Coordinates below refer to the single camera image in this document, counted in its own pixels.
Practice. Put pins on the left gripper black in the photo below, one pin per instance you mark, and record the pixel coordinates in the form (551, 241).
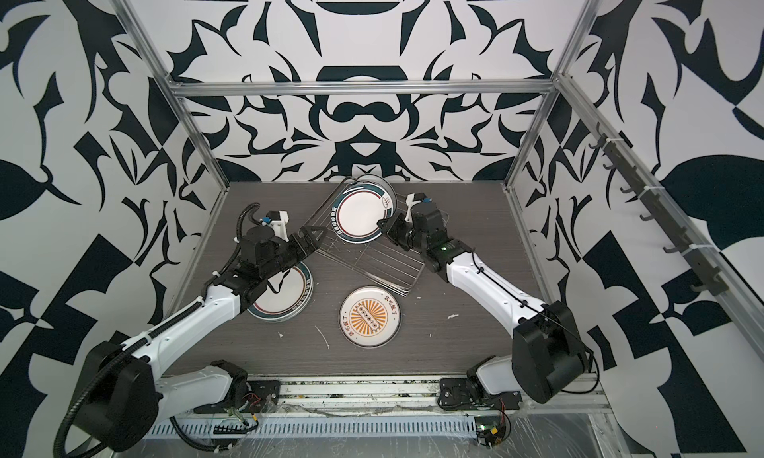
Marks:
(310, 243)

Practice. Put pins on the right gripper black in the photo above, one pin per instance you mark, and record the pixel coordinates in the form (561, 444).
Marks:
(395, 231)

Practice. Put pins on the white plate red green band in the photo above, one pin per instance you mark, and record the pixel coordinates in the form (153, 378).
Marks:
(289, 293)

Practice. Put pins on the wire dish rack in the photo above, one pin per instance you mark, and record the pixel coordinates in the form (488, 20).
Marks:
(380, 260)

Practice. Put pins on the white plate back row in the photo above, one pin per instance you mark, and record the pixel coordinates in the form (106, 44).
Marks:
(370, 317)

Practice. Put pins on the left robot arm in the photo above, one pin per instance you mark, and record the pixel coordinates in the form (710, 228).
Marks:
(122, 390)

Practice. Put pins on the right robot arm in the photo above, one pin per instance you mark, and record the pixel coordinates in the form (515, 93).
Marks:
(548, 353)

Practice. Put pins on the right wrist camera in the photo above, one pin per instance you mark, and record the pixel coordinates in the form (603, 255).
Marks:
(412, 200)

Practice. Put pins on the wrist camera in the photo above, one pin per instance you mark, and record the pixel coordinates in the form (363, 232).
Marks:
(412, 200)
(277, 220)

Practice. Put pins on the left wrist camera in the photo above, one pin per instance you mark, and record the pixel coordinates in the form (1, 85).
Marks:
(277, 220)

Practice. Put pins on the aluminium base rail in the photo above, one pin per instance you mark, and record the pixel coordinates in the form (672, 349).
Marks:
(337, 396)

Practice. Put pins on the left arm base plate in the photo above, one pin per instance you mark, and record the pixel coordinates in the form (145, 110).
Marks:
(254, 397)

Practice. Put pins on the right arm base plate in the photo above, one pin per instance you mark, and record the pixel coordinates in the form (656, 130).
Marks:
(456, 394)

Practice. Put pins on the aluminium frame crossbar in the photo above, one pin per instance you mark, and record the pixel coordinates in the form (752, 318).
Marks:
(373, 87)

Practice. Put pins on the white cable duct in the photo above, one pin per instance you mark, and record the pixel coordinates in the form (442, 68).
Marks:
(332, 427)

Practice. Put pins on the wall hook rail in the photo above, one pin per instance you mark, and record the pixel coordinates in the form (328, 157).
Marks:
(664, 211)

